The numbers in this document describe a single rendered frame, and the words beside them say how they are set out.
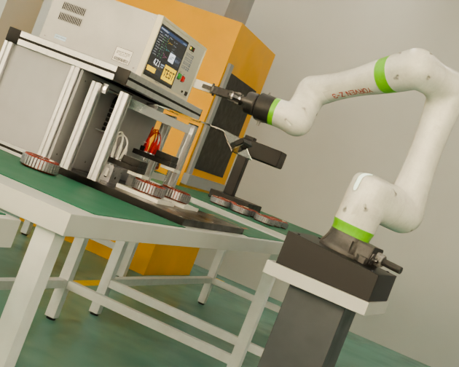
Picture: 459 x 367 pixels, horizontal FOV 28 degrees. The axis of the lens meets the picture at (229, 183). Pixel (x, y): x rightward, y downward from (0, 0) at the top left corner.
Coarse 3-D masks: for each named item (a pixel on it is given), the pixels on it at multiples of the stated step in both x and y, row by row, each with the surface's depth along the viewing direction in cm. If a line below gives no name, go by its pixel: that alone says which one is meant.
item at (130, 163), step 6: (126, 156) 289; (114, 162) 290; (120, 162) 289; (126, 162) 289; (132, 162) 288; (138, 162) 288; (144, 162) 291; (126, 168) 288; (132, 168) 288; (138, 168) 288; (144, 168) 293; (132, 174) 288; (138, 174) 288
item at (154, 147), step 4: (152, 128) 316; (152, 132) 318; (156, 132) 317; (160, 136) 318; (148, 140) 315; (156, 140) 313; (160, 140) 318; (144, 144) 319; (148, 144) 315; (152, 144) 317; (156, 144) 313; (140, 148) 319; (144, 148) 318; (152, 148) 313; (156, 148) 315; (152, 152) 314
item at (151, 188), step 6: (138, 180) 285; (144, 180) 292; (132, 186) 287; (138, 186) 285; (144, 186) 284; (150, 186) 285; (156, 186) 285; (162, 186) 292; (144, 192) 285; (150, 192) 284; (156, 192) 285; (162, 192) 287
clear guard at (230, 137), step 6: (168, 108) 310; (180, 114) 309; (192, 120) 318; (198, 120) 306; (210, 126) 308; (222, 132) 318; (228, 132) 308; (228, 138) 304; (234, 138) 313; (228, 144) 303; (234, 144) 309; (234, 150) 305; (240, 150) 314; (246, 150) 324; (246, 156) 319
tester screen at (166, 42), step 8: (160, 32) 287; (168, 32) 292; (160, 40) 289; (168, 40) 294; (176, 40) 300; (160, 48) 291; (168, 48) 297; (176, 48) 302; (184, 48) 308; (152, 56) 288; (160, 56) 293; (168, 56) 299; (176, 56) 305; (160, 64) 295; (168, 64) 301; (160, 80) 300
